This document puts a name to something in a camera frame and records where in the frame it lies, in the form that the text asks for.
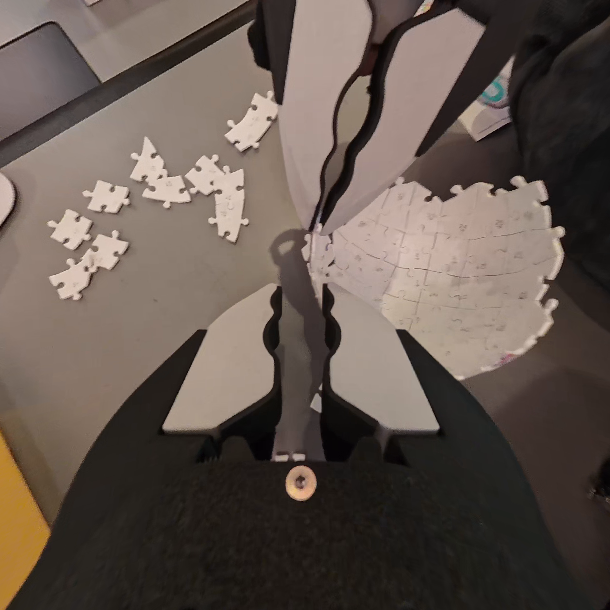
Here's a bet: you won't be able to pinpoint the printed paper sheet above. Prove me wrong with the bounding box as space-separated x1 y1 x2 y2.
457 62 515 141

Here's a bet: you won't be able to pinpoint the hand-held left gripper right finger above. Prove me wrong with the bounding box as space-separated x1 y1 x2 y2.
320 283 440 460

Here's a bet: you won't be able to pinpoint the partly built white puzzle ball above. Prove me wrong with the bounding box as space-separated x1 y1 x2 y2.
301 175 567 382

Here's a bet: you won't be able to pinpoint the white puzzle pieces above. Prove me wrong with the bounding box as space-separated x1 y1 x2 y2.
47 91 279 302

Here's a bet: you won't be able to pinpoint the dark grey mat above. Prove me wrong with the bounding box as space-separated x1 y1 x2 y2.
0 21 102 143

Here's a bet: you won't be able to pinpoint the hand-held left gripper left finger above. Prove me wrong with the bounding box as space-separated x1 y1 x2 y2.
161 283 284 460

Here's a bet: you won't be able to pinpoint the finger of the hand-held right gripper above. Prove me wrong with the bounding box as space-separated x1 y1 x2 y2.
279 0 379 232
319 6 488 236

